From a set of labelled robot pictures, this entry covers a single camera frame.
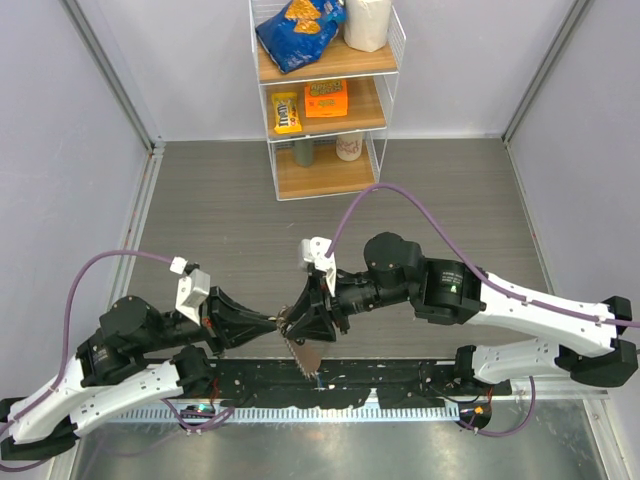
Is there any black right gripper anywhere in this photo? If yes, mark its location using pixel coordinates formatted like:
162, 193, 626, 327
287, 267, 415, 342

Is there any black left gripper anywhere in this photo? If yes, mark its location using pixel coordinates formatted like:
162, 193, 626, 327
141, 284, 280, 356

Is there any metal key organizer with rings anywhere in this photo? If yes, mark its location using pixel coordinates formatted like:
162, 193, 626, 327
276, 306, 322, 384

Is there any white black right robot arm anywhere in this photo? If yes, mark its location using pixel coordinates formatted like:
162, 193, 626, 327
279, 232, 639, 394

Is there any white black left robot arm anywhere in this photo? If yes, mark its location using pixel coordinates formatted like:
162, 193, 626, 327
1, 287, 276, 461

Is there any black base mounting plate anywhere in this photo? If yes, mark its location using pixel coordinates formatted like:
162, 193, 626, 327
203, 359, 512, 409

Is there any white printed cup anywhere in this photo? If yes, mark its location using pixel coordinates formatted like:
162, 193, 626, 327
336, 132, 364, 162

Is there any yellow candy bag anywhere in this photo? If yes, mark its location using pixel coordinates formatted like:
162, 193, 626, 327
271, 92, 302, 135

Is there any orange candy box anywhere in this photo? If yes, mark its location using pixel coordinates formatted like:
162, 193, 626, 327
304, 79, 349, 118

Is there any blue chips bag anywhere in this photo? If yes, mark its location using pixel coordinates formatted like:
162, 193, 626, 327
255, 1, 347, 74

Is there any white paper towel roll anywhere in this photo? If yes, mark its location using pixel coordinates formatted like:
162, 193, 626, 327
344, 0, 392, 53

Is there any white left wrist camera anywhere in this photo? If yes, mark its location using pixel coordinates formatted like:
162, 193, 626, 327
169, 257, 211, 327

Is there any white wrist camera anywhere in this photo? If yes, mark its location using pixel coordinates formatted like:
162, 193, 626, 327
299, 237, 337, 297
169, 257, 211, 327

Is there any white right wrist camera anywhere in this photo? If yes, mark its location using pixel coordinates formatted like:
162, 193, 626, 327
299, 237, 337, 297

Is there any white slotted cable duct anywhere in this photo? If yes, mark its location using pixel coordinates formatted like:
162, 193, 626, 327
110, 401, 459, 424

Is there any white wire shelf unit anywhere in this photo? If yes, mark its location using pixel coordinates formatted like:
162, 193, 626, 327
251, 6, 406, 201

